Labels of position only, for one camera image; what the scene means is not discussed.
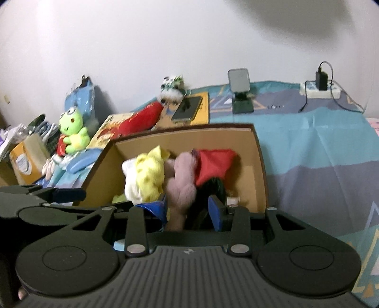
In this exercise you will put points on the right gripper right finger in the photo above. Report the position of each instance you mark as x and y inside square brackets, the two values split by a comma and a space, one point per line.
[235, 221]

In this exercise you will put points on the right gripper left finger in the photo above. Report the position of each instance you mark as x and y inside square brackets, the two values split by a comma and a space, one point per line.
[144, 218]

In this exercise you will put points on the pink plush toy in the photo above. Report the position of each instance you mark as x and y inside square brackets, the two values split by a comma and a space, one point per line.
[179, 186]

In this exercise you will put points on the yellow cloth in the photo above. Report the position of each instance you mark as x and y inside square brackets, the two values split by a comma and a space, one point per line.
[150, 173]

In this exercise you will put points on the white towel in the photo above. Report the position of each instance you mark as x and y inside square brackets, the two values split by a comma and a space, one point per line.
[131, 190]

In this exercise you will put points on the doll with green hat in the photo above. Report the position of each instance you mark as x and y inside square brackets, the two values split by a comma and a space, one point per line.
[213, 166]

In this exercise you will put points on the left hand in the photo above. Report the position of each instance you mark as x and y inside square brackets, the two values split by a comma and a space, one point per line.
[22, 293]

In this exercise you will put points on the brown cardboard box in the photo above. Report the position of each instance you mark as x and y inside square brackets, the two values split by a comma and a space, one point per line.
[246, 180]

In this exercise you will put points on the blue glasses case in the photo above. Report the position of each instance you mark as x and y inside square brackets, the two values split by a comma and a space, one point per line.
[83, 160]

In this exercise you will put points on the cartoon monkey book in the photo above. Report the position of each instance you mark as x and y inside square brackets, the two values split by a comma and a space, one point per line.
[108, 130]

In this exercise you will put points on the yellow tissue box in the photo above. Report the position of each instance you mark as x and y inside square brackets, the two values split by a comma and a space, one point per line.
[28, 159]

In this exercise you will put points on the red plush pillow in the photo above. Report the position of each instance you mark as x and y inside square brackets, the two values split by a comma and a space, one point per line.
[143, 120]

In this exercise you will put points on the blue patterned tablecloth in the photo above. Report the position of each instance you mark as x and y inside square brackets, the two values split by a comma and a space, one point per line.
[321, 166]

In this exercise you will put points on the green frog plush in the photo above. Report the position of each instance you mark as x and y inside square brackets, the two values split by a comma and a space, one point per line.
[75, 134]

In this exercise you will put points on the yellow book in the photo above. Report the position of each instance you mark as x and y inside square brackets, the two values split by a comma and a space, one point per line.
[201, 117]

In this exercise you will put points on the black smartphone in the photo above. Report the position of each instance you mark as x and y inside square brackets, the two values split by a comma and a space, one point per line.
[187, 109]

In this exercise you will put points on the small panda plush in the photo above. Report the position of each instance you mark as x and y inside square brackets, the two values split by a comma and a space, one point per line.
[172, 90]

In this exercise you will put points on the blue plastic bag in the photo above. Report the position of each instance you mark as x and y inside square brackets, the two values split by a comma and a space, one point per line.
[83, 98]

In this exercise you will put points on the phone stand with mirror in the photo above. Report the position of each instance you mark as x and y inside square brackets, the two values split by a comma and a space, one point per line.
[239, 84]

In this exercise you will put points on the white power strip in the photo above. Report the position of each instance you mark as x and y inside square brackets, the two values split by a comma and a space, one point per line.
[310, 90]

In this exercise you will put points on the pink cloth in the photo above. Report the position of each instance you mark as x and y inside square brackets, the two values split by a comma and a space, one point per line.
[374, 123]

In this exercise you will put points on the black charger with cable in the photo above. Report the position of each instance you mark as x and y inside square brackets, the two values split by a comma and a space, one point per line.
[325, 74]

